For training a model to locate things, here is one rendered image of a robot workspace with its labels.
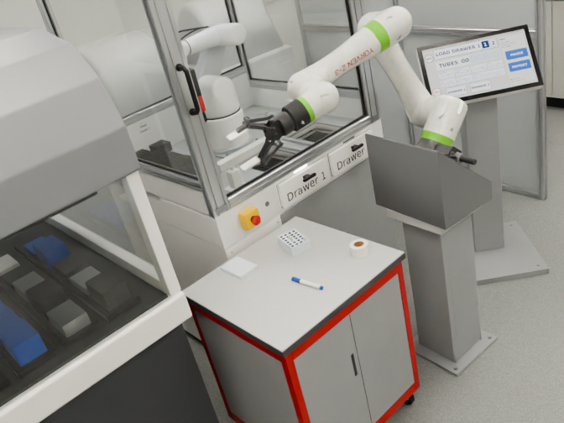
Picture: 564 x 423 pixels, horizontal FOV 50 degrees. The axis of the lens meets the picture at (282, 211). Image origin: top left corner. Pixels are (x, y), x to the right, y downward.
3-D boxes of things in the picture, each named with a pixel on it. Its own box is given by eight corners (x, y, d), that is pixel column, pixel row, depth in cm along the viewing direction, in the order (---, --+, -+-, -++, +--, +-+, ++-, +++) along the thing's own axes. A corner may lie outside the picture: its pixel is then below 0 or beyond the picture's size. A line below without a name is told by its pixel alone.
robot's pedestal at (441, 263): (498, 339, 274) (488, 194, 239) (456, 377, 260) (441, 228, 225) (444, 314, 297) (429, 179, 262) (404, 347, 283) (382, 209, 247)
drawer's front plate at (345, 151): (375, 150, 285) (372, 129, 280) (334, 176, 270) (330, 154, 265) (373, 150, 287) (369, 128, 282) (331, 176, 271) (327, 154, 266)
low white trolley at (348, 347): (425, 401, 252) (404, 251, 217) (326, 507, 220) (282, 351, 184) (326, 348, 294) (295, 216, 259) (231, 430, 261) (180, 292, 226)
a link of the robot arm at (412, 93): (432, 113, 258) (368, 7, 238) (456, 115, 243) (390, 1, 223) (410, 133, 256) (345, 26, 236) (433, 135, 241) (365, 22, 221)
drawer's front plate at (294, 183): (331, 179, 269) (326, 157, 264) (284, 209, 254) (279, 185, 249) (328, 178, 270) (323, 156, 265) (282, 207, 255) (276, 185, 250)
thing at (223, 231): (384, 146, 292) (380, 118, 285) (224, 249, 239) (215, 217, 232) (260, 123, 360) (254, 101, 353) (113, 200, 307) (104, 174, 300)
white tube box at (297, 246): (311, 247, 233) (309, 239, 231) (293, 256, 231) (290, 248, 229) (296, 236, 243) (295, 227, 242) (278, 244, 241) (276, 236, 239)
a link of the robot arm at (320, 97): (340, 80, 194) (349, 107, 200) (319, 70, 203) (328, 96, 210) (305, 101, 191) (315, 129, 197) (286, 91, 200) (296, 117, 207)
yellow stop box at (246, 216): (263, 222, 242) (258, 207, 239) (249, 231, 239) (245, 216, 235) (254, 220, 246) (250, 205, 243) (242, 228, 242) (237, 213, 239)
